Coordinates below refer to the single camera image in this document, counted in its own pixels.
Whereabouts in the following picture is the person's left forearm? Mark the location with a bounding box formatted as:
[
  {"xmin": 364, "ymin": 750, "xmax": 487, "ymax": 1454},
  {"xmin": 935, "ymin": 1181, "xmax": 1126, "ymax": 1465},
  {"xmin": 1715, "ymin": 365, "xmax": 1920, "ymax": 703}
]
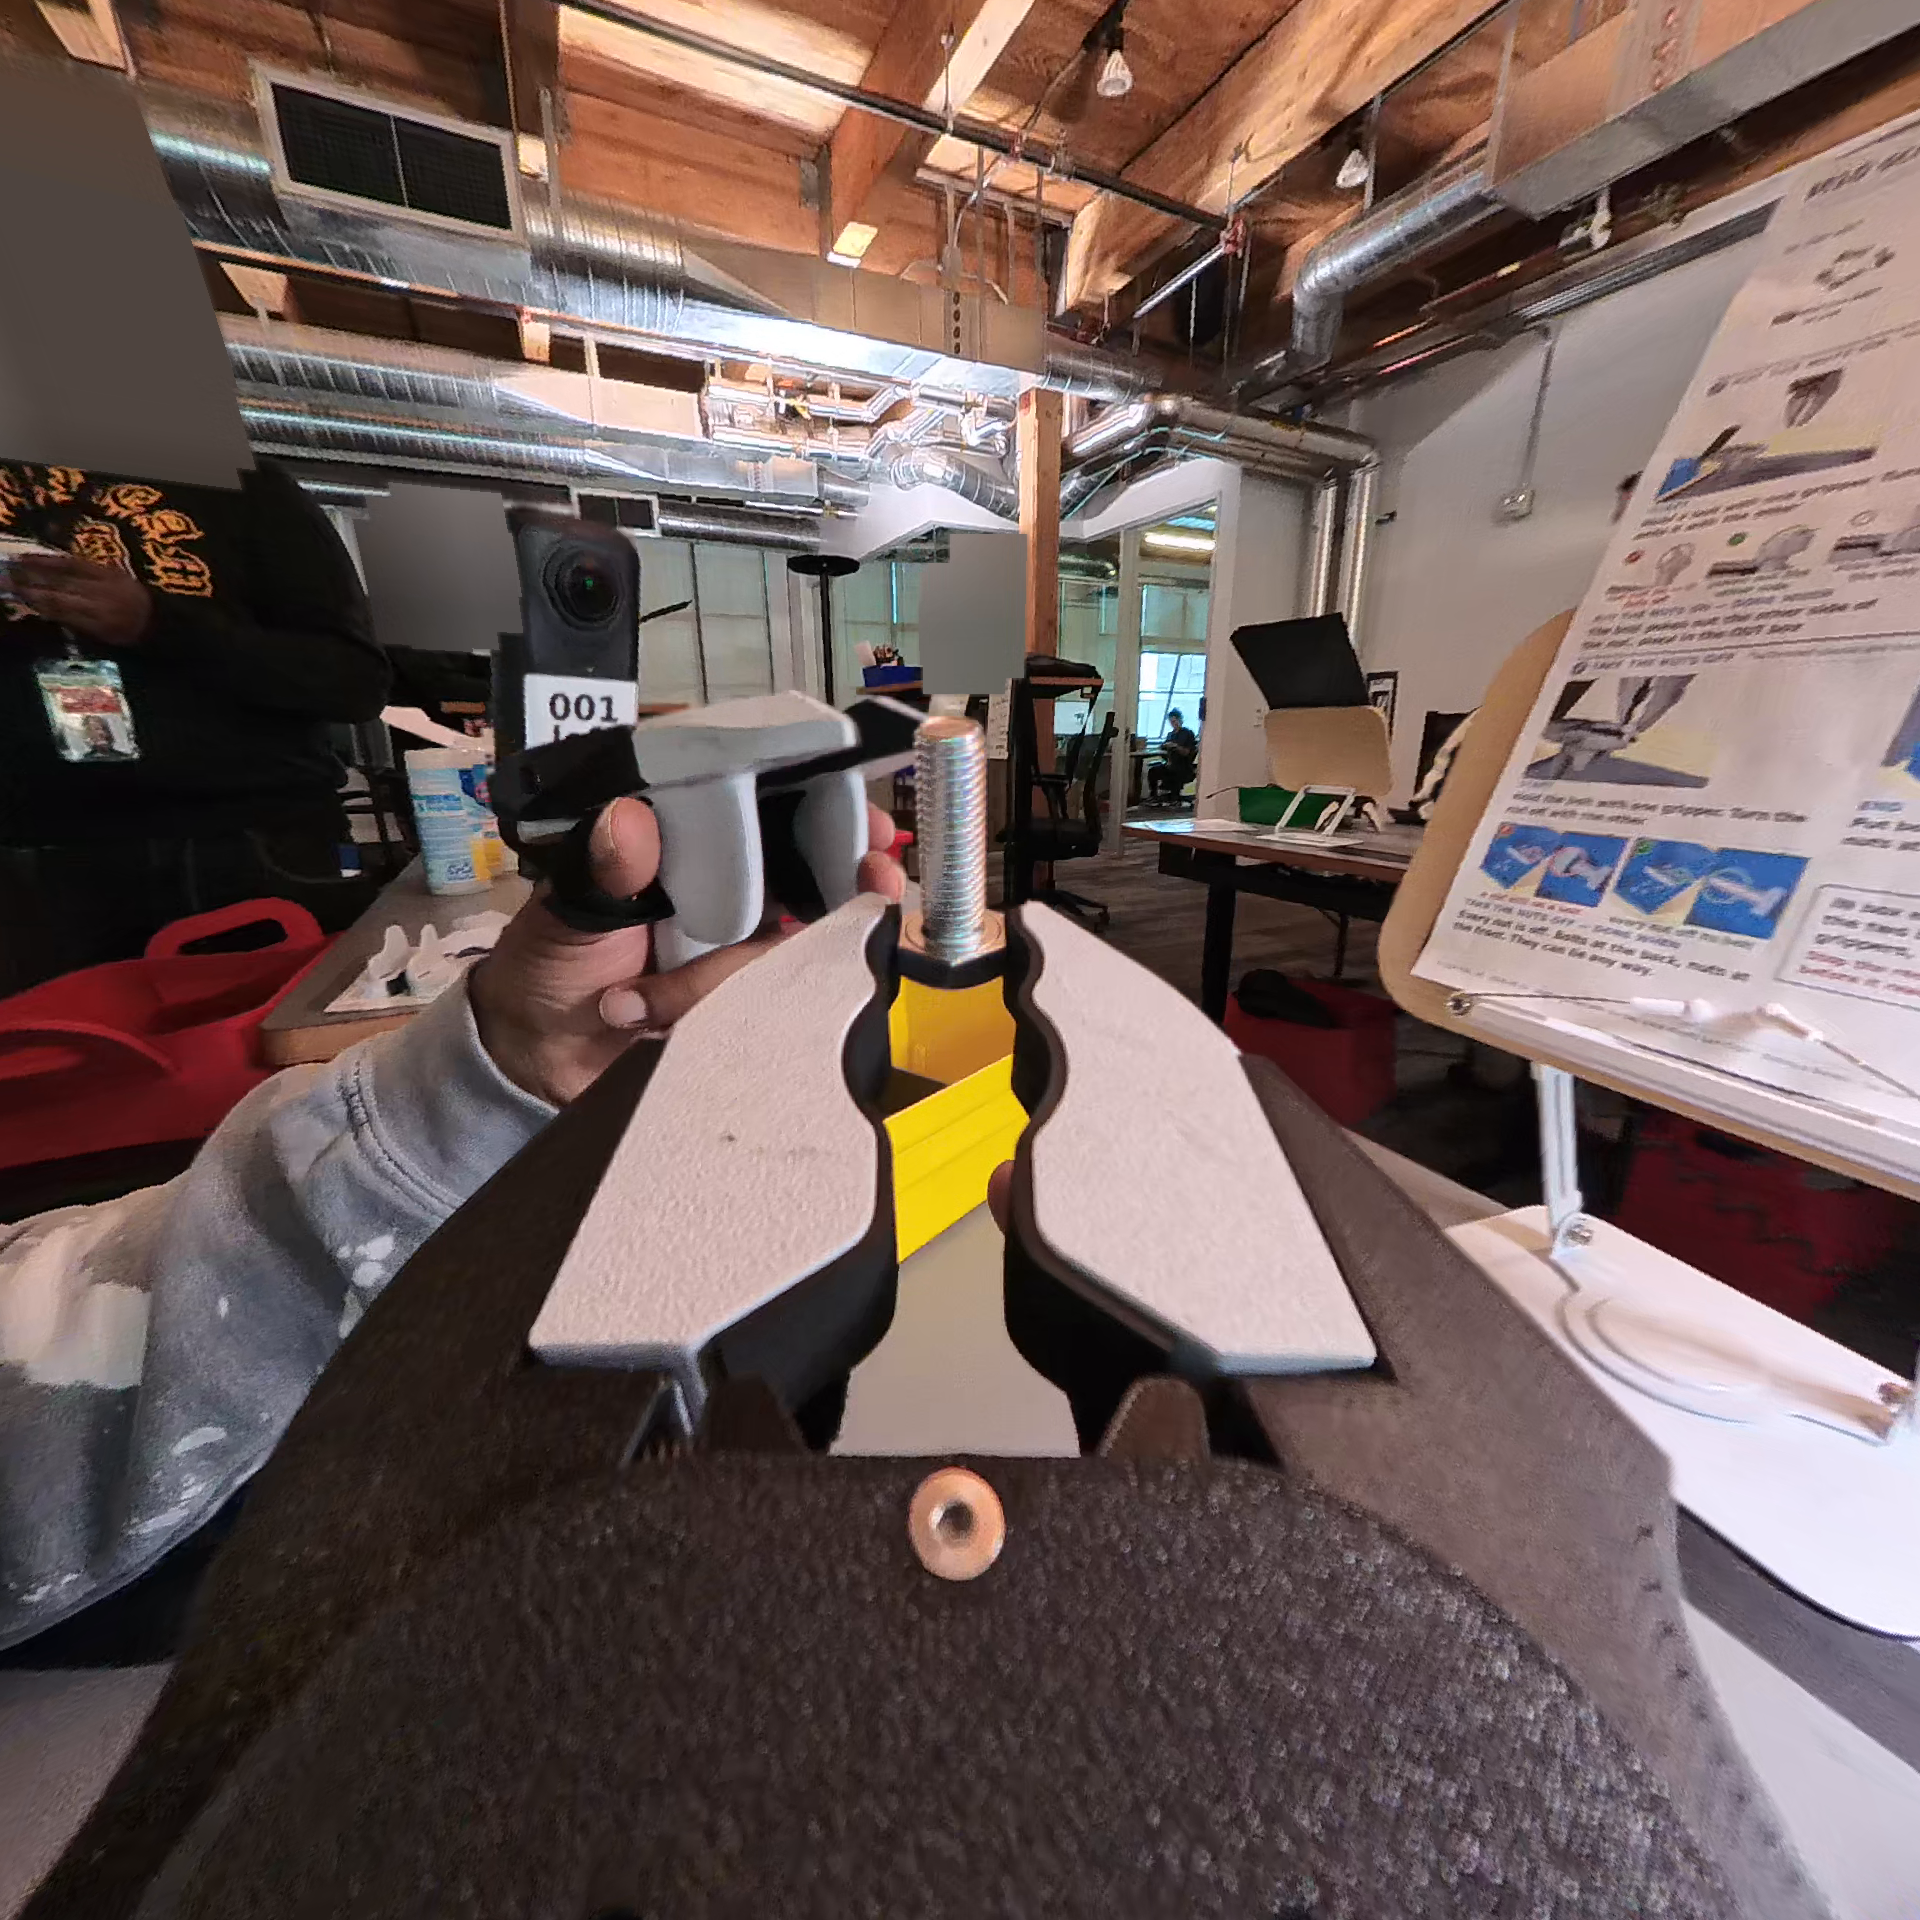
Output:
[{"xmin": 0, "ymin": 976, "xmax": 558, "ymax": 1644}]

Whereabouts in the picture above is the wooden support post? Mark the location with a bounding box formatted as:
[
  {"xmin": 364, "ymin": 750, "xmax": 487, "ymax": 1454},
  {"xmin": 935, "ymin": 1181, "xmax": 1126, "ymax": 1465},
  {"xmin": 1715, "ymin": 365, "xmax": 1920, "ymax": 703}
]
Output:
[{"xmin": 1013, "ymin": 383, "xmax": 1067, "ymax": 662}]

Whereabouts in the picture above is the white stand base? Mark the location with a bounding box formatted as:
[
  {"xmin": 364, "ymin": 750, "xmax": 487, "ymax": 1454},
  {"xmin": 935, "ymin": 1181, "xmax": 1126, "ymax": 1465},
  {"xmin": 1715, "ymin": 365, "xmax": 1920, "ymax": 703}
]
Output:
[{"xmin": 1452, "ymin": 1200, "xmax": 1920, "ymax": 1636}]

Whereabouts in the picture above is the black office chair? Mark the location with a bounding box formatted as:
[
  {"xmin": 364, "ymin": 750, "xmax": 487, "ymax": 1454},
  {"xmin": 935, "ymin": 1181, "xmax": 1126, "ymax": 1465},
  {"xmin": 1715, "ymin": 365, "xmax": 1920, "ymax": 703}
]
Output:
[{"xmin": 1001, "ymin": 708, "xmax": 1121, "ymax": 924}]

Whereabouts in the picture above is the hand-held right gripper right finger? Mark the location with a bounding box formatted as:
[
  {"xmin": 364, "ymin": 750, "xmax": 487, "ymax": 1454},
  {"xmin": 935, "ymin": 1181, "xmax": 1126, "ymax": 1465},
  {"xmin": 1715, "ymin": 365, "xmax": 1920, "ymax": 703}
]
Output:
[{"xmin": 1001, "ymin": 896, "xmax": 1372, "ymax": 1442}]

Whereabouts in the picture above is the office desk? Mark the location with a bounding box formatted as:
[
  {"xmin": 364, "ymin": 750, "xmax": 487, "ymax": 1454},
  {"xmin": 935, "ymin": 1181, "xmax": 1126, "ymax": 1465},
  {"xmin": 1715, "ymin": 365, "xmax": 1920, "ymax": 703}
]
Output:
[{"xmin": 1121, "ymin": 815, "xmax": 1426, "ymax": 1020}]

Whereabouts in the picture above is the person's left hand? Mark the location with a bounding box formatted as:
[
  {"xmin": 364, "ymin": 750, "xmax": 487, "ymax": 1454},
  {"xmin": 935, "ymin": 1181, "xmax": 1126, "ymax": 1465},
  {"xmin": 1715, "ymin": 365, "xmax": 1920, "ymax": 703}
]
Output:
[{"xmin": 468, "ymin": 791, "xmax": 915, "ymax": 1113}]

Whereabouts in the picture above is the black floor lamp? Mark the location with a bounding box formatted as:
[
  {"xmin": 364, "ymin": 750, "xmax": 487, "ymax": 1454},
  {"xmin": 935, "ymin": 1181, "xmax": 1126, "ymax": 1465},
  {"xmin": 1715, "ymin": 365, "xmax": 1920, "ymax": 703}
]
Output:
[{"xmin": 791, "ymin": 554, "xmax": 853, "ymax": 708}]

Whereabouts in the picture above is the silver hex bolt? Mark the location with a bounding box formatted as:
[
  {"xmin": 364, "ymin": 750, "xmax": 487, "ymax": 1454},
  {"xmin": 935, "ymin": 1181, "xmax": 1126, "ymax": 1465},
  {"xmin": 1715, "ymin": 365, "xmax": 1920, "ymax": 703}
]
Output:
[{"xmin": 898, "ymin": 717, "xmax": 1013, "ymax": 991}]

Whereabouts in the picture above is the silver pipe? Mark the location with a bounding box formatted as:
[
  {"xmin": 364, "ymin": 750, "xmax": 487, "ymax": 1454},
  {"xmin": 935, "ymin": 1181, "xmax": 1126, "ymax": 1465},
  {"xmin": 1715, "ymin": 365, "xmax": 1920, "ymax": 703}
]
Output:
[{"xmin": 1054, "ymin": 398, "xmax": 1386, "ymax": 638}]

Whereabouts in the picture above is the printed instruction sheet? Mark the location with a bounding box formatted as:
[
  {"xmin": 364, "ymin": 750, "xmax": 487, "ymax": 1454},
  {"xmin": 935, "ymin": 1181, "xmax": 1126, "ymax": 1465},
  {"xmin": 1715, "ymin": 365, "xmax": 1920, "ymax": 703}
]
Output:
[{"xmin": 1411, "ymin": 115, "xmax": 1920, "ymax": 1106}]

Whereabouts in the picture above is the ceiling vent grille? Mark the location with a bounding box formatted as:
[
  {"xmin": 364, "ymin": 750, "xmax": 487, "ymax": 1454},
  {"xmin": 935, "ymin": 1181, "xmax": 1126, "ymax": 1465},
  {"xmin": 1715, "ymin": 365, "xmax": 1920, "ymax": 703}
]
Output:
[{"xmin": 255, "ymin": 68, "xmax": 531, "ymax": 239}]

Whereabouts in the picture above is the silver air duct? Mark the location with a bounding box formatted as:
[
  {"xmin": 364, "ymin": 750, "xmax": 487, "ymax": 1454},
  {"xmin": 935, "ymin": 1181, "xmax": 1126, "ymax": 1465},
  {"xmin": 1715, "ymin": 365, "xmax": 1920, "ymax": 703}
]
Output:
[
  {"xmin": 223, "ymin": 321, "xmax": 1024, "ymax": 507},
  {"xmin": 148, "ymin": 127, "xmax": 1144, "ymax": 398},
  {"xmin": 1286, "ymin": 164, "xmax": 1508, "ymax": 365}
]

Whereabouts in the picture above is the black ceiling pipe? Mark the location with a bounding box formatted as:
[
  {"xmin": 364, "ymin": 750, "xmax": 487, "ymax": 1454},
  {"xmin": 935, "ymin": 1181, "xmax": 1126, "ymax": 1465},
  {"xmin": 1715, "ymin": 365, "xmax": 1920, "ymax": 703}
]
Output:
[{"xmin": 552, "ymin": 0, "xmax": 1233, "ymax": 229}]

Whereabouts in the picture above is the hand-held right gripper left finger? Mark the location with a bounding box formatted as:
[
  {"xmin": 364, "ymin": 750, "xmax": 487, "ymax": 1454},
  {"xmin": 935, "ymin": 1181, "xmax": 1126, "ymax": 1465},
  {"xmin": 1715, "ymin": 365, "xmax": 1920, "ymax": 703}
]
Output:
[{"xmin": 531, "ymin": 891, "xmax": 898, "ymax": 1422}]

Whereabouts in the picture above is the yellow storage bin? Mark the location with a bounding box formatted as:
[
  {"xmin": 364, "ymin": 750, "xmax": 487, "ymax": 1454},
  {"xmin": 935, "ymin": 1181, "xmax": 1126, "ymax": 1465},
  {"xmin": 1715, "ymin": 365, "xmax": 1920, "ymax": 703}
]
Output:
[{"xmin": 881, "ymin": 976, "xmax": 1035, "ymax": 1269}]

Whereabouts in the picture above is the red bag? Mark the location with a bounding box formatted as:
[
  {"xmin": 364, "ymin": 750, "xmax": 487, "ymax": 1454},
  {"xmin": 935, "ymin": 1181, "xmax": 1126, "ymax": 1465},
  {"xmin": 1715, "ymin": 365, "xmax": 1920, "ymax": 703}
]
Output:
[
  {"xmin": 0, "ymin": 896, "xmax": 338, "ymax": 1181},
  {"xmin": 1218, "ymin": 976, "xmax": 1399, "ymax": 1132},
  {"xmin": 1614, "ymin": 1106, "xmax": 1920, "ymax": 1326}
]

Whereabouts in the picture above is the wooden side table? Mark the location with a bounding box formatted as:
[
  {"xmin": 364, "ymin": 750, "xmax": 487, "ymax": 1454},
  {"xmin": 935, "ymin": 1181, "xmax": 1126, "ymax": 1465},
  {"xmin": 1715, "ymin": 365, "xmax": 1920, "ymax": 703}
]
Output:
[{"xmin": 255, "ymin": 856, "xmax": 537, "ymax": 1073}]

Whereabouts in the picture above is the white wipes canister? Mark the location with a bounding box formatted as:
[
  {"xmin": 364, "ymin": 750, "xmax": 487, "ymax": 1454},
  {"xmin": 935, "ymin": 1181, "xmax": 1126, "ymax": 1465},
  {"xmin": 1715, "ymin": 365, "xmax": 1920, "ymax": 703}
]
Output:
[{"xmin": 402, "ymin": 740, "xmax": 505, "ymax": 896}]

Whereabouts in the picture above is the white clip rack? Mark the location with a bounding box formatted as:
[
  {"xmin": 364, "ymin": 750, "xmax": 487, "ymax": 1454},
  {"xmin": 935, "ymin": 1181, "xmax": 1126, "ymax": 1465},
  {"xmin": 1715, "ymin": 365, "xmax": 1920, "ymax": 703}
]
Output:
[{"xmin": 352, "ymin": 914, "xmax": 511, "ymax": 1006}]

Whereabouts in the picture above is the black panel wooden stand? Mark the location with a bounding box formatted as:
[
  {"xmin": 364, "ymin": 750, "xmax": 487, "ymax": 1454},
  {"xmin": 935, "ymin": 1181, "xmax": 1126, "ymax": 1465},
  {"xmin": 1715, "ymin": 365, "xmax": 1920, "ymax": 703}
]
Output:
[{"xmin": 1229, "ymin": 609, "xmax": 1399, "ymax": 836}]

